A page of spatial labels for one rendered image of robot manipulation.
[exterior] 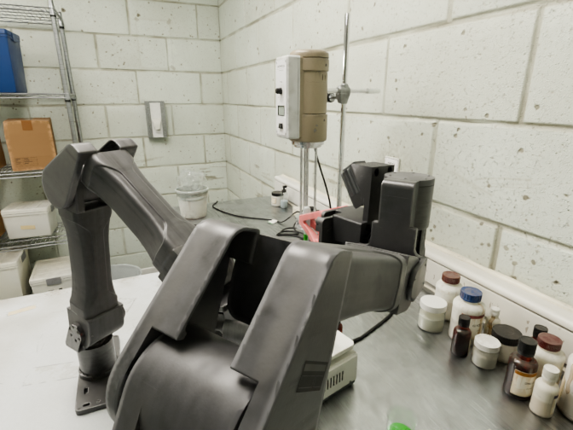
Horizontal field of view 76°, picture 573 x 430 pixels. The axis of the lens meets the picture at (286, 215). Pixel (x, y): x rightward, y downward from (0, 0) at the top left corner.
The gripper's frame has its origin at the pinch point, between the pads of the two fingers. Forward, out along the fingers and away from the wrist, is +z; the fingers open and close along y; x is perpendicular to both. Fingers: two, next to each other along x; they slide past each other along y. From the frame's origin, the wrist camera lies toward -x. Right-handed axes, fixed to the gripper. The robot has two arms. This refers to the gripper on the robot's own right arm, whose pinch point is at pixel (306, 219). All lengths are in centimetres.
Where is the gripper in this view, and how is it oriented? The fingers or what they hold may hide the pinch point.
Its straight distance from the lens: 59.1
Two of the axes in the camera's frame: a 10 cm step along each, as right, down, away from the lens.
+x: -0.2, 9.6, 2.8
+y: -8.0, 1.5, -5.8
